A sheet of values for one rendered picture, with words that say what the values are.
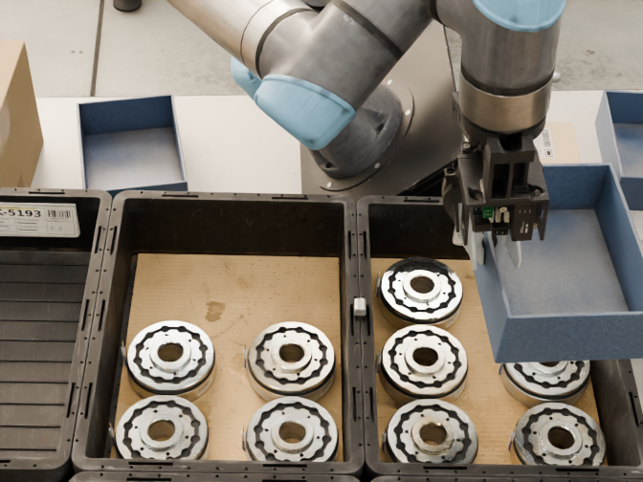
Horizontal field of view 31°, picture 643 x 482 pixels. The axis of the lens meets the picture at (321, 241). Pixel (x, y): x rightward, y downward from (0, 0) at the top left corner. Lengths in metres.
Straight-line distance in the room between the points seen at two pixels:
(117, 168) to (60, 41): 1.45
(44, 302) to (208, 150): 0.47
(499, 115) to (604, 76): 2.28
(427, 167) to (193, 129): 0.49
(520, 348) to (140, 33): 2.27
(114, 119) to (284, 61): 0.93
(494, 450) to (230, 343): 0.34
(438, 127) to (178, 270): 0.40
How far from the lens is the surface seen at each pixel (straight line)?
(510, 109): 0.93
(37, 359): 1.42
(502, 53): 0.89
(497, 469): 1.21
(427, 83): 1.63
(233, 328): 1.42
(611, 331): 1.11
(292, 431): 1.32
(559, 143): 1.79
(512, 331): 1.08
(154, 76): 3.08
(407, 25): 0.94
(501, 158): 0.95
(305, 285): 1.47
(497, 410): 1.38
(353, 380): 1.26
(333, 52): 0.93
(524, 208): 1.00
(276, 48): 0.96
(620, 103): 1.93
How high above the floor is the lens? 1.95
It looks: 47 degrees down
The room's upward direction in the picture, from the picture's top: 3 degrees clockwise
